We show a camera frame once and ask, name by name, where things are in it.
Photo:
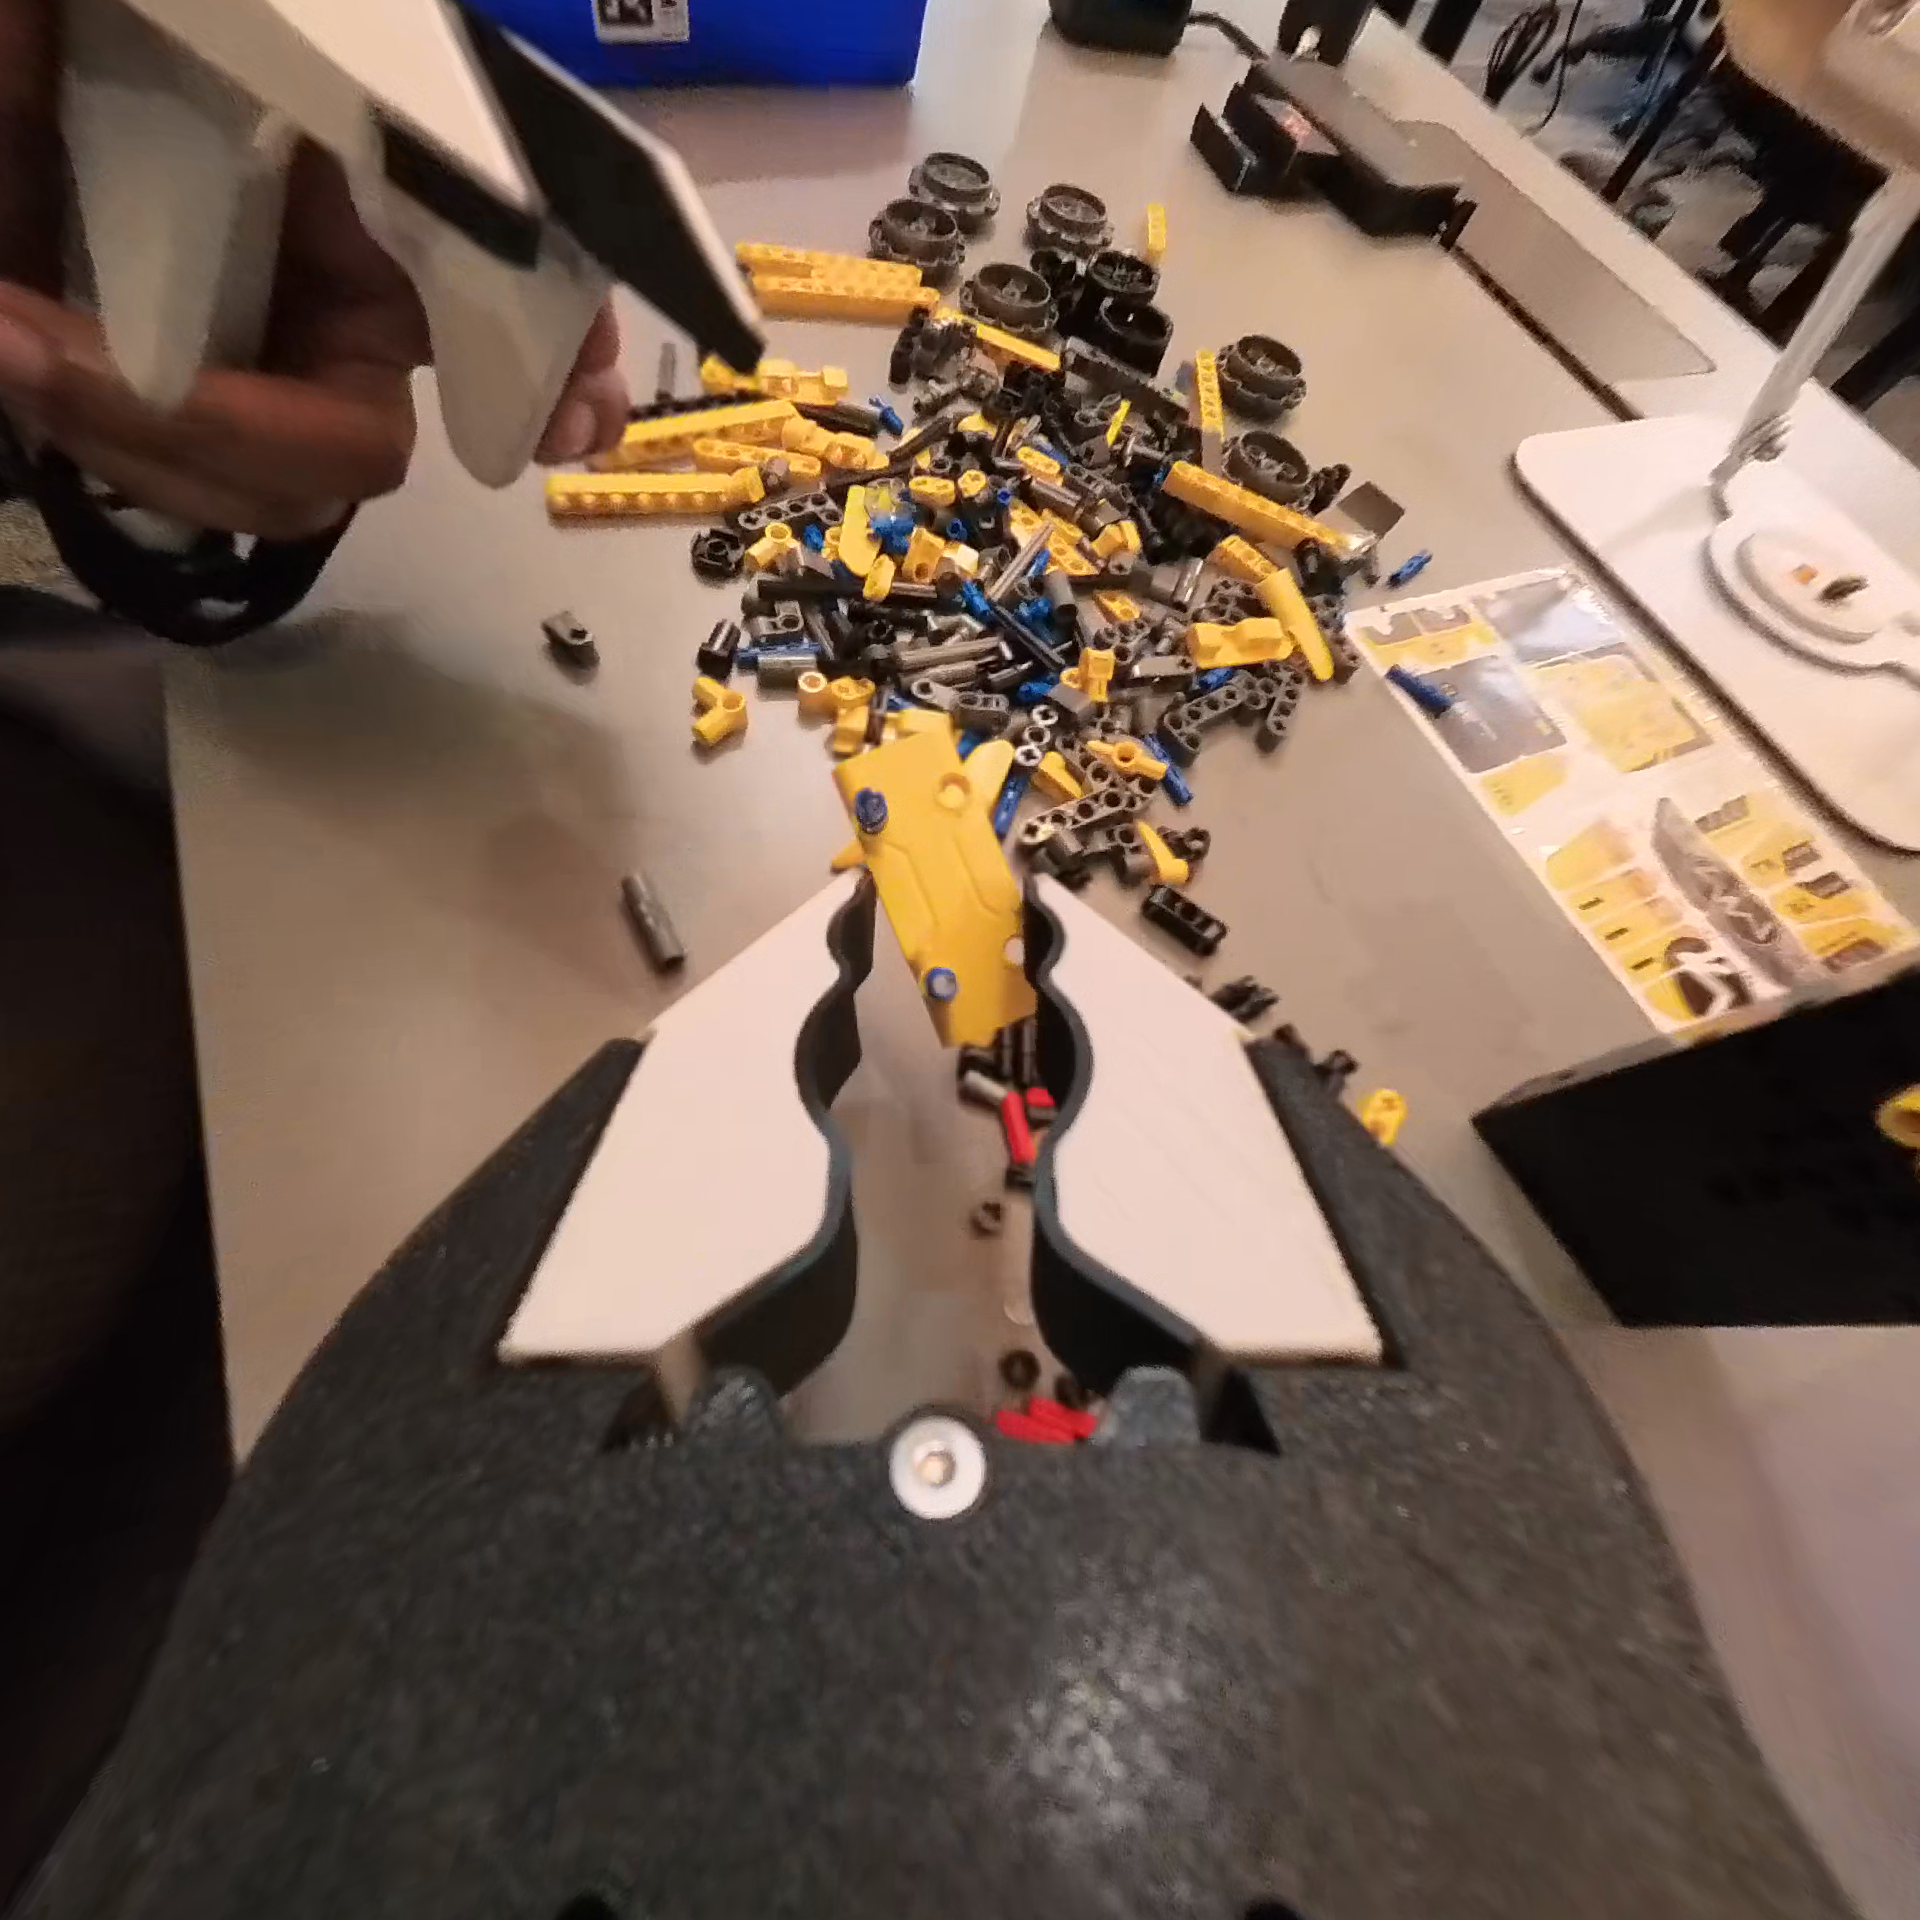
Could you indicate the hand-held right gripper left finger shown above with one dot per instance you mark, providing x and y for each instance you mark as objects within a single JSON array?
[{"x": 705, "y": 1173}]

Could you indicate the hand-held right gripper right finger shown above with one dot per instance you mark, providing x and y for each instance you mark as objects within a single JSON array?
[{"x": 1198, "y": 1173}]

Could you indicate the pile of black red pins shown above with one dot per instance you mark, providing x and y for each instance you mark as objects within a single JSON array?
[{"x": 1027, "y": 1124}]

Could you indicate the yellow panel piece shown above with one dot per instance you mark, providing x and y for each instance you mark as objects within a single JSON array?
[{"x": 940, "y": 889}]

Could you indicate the pile of yellow black building pieces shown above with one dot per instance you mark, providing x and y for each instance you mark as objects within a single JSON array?
[{"x": 1050, "y": 570}]

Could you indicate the person's left hand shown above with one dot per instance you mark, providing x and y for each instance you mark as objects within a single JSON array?
[{"x": 331, "y": 390}]

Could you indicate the blue plastic bin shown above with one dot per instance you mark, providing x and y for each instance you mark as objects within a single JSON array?
[{"x": 783, "y": 48}]

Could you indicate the grey connector rod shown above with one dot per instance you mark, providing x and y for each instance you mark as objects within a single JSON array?
[{"x": 655, "y": 923}]

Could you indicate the black small angled connector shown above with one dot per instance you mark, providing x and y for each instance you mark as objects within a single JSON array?
[{"x": 572, "y": 638}]

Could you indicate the black box with display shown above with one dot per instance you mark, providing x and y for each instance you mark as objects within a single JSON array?
[{"x": 1115, "y": 23}]

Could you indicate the black perforated block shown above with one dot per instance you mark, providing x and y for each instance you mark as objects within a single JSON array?
[{"x": 1727, "y": 1173}]

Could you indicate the yellow black sticker sheet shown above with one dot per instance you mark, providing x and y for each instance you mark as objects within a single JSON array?
[{"x": 1621, "y": 780}]

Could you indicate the black flat device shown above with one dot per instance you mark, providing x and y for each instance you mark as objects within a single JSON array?
[{"x": 1323, "y": 143}]

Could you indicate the white lamp base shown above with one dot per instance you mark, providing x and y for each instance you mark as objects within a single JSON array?
[{"x": 1621, "y": 511}]

